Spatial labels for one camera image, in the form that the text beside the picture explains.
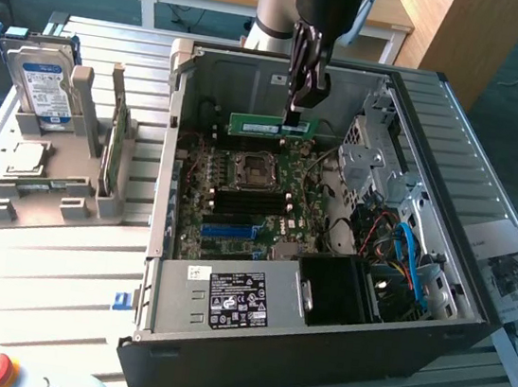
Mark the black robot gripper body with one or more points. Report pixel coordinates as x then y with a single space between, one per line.
329 2

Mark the green RAM stick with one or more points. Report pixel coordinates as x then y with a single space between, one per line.
258 125
45 185

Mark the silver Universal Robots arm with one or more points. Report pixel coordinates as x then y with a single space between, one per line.
276 9

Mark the black RAM slots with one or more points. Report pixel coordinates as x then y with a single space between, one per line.
250 204

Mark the green motherboard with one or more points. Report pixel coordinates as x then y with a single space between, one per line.
299 179

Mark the metal CPU socket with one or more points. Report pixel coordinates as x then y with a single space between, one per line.
253 172

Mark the metal disk bay cage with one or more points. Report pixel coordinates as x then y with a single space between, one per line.
385 181

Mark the wooden cabinet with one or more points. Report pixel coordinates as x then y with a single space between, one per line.
470 40

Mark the blue expansion slot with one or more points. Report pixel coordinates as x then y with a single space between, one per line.
228 230

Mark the green graphics card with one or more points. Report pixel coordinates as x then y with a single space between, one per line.
114 146

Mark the grey power supply unit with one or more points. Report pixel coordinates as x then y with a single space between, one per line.
226 294

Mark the blue disk caddy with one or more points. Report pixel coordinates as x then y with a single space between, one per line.
70 47

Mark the hard disk with blue label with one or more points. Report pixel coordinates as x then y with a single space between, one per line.
46 84

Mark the grey parts rack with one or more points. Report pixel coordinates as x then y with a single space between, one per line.
72 197

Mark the printed paper sheets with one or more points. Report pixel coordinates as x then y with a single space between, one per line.
510 279

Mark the silver CPU chip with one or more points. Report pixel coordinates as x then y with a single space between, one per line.
30 157

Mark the blue plastic clip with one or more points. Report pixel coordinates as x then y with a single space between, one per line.
123 302

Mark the black open PC case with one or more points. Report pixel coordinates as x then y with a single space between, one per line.
263 375

